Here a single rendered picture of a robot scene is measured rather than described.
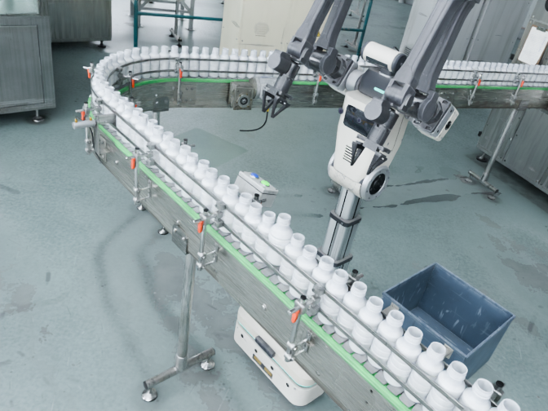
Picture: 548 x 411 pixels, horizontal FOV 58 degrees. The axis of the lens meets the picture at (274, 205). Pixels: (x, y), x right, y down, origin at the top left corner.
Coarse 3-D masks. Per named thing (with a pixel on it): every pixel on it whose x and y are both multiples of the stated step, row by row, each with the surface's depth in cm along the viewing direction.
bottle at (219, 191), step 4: (220, 176) 160; (224, 176) 161; (220, 180) 159; (224, 180) 158; (228, 180) 159; (220, 184) 159; (224, 184) 159; (228, 184) 160; (216, 188) 161; (220, 188) 160; (224, 188) 160; (216, 192) 160; (220, 192) 160; (224, 192) 160; (216, 196) 161; (220, 196) 160; (212, 200) 164; (220, 200) 161; (212, 204) 164; (212, 208) 164; (216, 208) 163; (212, 220) 167
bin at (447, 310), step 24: (432, 264) 175; (408, 288) 170; (432, 288) 180; (456, 288) 173; (384, 312) 153; (408, 312) 152; (432, 312) 183; (456, 312) 175; (480, 312) 168; (504, 312) 161; (432, 336) 147; (456, 336) 177; (480, 336) 170; (456, 360) 143; (480, 360) 159
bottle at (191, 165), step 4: (188, 152) 170; (192, 152) 171; (188, 156) 168; (192, 156) 172; (196, 156) 171; (188, 160) 169; (192, 160) 169; (196, 160) 169; (184, 164) 171; (188, 164) 170; (192, 164) 170; (196, 164) 170; (184, 168) 170; (188, 168) 170; (192, 168) 170; (196, 168) 170; (188, 172) 170; (192, 172) 170; (184, 176) 172; (192, 176) 171; (184, 180) 172; (188, 180) 172; (184, 184) 173; (188, 184) 173; (192, 184) 173; (188, 188) 174; (184, 192) 175; (184, 196) 176; (188, 196) 175
